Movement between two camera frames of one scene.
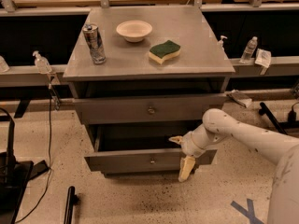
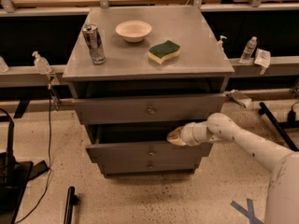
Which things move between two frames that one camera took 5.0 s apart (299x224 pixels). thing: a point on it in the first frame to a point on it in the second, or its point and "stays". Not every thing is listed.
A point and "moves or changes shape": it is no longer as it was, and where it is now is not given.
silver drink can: (94, 42) stays
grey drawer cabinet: (143, 76) stays
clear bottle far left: (4, 66) stays
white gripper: (188, 144) to (189, 133)
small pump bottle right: (220, 44) stays
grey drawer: (141, 147) moves or changes shape
